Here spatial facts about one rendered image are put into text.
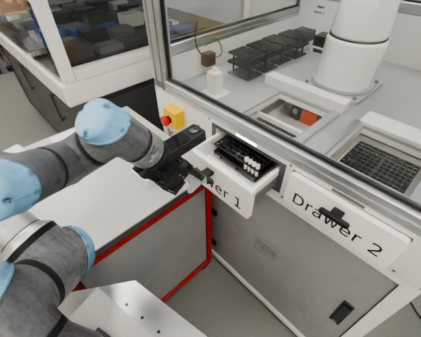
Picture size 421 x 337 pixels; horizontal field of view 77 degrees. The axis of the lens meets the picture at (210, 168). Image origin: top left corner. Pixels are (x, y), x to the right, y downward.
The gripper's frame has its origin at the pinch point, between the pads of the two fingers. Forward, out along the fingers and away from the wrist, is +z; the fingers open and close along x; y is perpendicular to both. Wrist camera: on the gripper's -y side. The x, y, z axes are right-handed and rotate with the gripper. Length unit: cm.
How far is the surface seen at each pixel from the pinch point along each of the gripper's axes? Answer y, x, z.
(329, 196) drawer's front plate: -14.3, 28.1, 8.7
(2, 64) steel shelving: 41, -375, 69
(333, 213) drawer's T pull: -11.4, 31.1, 8.7
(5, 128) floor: 77, -242, 58
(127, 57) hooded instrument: -23, -80, 13
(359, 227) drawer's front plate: -12.3, 37.0, 11.5
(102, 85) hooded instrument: -5, -80, 11
